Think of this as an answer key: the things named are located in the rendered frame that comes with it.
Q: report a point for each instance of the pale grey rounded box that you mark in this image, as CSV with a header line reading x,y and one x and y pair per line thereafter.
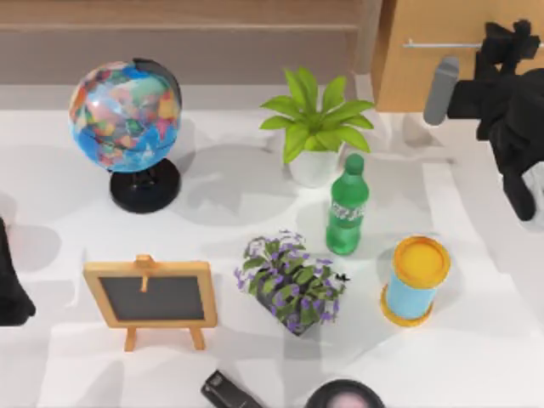
x,y
442,91

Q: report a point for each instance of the wooden cupboard door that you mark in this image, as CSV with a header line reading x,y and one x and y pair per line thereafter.
x,y
425,72

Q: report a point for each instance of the green plant in white pot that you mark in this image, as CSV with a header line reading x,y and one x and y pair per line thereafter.
x,y
312,119

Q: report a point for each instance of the green bottle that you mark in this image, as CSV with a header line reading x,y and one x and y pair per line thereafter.
x,y
346,208

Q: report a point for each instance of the blue and yellow can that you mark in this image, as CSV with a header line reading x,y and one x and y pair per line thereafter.
x,y
414,285

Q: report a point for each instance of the purple flower plant black pot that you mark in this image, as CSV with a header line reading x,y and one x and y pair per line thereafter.
x,y
293,285

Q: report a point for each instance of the black round pink-topped object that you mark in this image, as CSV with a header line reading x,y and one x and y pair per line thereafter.
x,y
344,397

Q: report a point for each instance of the colourful world globe black stand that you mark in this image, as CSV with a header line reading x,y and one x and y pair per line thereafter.
x,y
123,115

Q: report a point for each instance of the wooden framed blackboard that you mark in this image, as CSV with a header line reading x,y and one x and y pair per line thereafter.
x,y
151,293

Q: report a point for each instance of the black stapler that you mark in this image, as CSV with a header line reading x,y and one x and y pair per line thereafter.
x,y
227,393

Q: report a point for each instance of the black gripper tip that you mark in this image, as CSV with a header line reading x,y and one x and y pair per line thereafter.
x,y
10,289

